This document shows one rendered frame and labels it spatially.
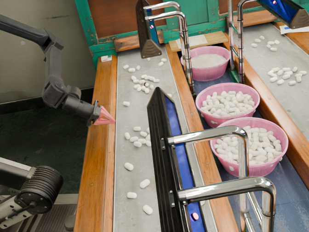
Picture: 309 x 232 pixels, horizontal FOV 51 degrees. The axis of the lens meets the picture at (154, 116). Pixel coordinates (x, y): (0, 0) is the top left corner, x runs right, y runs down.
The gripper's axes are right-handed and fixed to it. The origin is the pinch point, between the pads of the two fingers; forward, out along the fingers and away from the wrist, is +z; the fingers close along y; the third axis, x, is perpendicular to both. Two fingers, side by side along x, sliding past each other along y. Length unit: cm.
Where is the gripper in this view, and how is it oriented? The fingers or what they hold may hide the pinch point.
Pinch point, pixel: (112, 121)
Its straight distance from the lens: 128.3
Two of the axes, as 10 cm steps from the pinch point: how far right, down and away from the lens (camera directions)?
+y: -0.6, -5.5, 8.3
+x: -4.9, 7.4, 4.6
